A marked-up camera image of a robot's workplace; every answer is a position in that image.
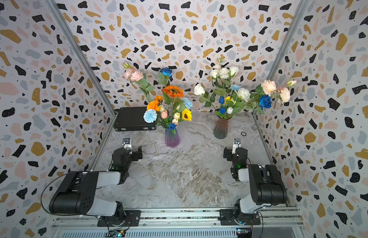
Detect white flower bouquet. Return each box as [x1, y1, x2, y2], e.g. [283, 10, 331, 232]
[194, 58, 263, 120]

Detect small blue tulip flower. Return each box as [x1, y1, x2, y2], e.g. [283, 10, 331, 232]
[169, 123, 176, 131]

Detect brown ribbed glass vase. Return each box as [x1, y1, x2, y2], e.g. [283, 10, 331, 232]
[213, 117, 229, 139]

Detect blue rose right bouquet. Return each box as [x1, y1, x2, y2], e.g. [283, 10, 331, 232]
[259, 95, 272, 110]

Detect orange marigold flower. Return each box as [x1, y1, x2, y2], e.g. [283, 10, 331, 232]
[147, 100, 161, 112]

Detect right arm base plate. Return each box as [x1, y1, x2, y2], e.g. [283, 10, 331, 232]
[218, 209, 261, 226]

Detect black rectangular case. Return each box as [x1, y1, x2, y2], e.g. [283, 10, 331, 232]
[113, 107, 156, 132]

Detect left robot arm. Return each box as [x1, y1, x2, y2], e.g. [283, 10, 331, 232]
[42, 146, 143, 226]

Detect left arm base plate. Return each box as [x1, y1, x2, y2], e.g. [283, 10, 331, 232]
[97, 210, 141, 228]

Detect aluminium front rail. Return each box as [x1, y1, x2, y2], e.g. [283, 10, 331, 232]
[51, 206, 308, 238]

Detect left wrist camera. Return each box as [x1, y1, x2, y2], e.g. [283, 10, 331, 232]
[122, 138, 132, 151]

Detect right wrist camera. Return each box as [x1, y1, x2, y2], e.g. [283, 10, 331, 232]
[232, 138, 241, 153]

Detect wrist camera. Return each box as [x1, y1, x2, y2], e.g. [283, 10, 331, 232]
[232, 138, 241, 153]
[122, 138, 132, 151]

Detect peach carnation stem right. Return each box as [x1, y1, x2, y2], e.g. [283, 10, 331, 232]
[255, 78, 297, 104]

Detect purple ribbed glass vase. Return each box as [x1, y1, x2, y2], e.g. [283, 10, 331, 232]
[165, 129, 180, 148]

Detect yellow sunflower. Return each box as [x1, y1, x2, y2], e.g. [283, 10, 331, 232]
[182, 109, 192, 122]

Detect large orange gerbera flower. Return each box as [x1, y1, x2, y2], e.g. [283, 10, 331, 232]
[162, 85, 184, 98]

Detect pink carnation stem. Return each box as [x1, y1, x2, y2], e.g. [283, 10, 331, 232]
[123, 62, 154, 103]

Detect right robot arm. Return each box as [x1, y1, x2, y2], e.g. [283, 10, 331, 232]
[223, 147, 288, 224]

